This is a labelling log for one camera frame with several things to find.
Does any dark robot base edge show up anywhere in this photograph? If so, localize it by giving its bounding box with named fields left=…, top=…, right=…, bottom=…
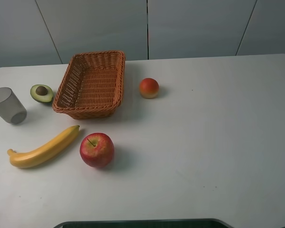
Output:
left=55, top=218, right=231, bottom=228

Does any halved avocado with pit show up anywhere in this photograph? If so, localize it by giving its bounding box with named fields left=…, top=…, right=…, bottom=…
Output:
left=30, top=85, right=54, bottom=104

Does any orange wicker basket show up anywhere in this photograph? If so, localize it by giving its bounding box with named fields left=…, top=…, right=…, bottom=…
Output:
left=52, top=50, right=125, bottom=120

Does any round orange bread bun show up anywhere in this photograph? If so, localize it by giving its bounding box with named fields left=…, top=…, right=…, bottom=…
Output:
left=139, top=78, right=159, bottom=99

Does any red apple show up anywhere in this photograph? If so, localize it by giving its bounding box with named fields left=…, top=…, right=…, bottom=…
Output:
left=79, top=133, right=114, bottom=169

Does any grey translucent plastic cup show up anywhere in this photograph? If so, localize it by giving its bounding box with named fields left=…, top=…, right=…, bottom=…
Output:
left=0, top=87, right=27, bottom=124

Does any yellow banana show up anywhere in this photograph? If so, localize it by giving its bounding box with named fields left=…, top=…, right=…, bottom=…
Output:
left=7, top=125, right=80, bottom=169

